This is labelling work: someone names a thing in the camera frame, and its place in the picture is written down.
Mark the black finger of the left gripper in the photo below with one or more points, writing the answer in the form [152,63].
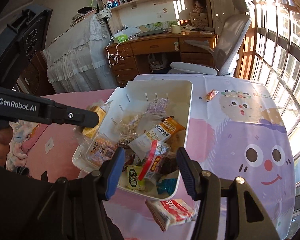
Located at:
[62,114]

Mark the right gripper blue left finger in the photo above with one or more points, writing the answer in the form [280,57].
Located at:
[110,174]

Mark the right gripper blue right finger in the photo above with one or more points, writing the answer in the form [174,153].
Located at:
[191,173]

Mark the green pastry packet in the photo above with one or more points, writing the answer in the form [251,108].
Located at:
[134,183]

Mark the orange biscuit snack pack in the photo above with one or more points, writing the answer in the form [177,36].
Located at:
[100,150]

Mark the small yellow cake packet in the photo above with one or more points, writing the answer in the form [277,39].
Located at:
[98,112]

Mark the red clear snack bag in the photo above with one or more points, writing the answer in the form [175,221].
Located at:
[157,152]

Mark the clear bag flaky pastry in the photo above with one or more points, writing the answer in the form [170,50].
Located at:
[126,129]

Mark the red white Cookie packet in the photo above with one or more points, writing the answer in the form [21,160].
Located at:
[171,212]

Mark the orange white oat bar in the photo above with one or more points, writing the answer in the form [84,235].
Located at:
[160,132]

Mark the blueberry bread package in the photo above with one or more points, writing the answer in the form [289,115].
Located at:
[158,107]

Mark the person's left hand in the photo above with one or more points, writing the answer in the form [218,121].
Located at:
[5,139]

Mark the pink bed blanket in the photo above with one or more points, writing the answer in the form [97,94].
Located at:
[54,149]

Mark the white lace covered furniture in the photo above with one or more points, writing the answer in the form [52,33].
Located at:
[77,62]

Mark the cartoon purple tablecloth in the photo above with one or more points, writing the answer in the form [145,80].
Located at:
[240,133]

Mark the white plastic storage bin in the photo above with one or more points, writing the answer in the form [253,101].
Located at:
[134,98]

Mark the small red orange candy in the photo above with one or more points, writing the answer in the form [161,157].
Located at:
[210,95]

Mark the green tissue box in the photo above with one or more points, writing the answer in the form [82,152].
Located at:
[120,37]

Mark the wooden desk with drawers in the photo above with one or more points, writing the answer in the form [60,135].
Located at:
[153,54]

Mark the black keyboard on desk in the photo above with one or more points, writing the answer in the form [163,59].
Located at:
[151,32]

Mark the grey mesh office chair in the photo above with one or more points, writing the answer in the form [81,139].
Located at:
[225,54]

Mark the white mug on desk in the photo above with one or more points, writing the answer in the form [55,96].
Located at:
[175,29]

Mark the metal window security grille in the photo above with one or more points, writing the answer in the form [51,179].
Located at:
[271,56]

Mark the wall bookshelf with books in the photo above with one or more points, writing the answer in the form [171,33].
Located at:
[136,13]

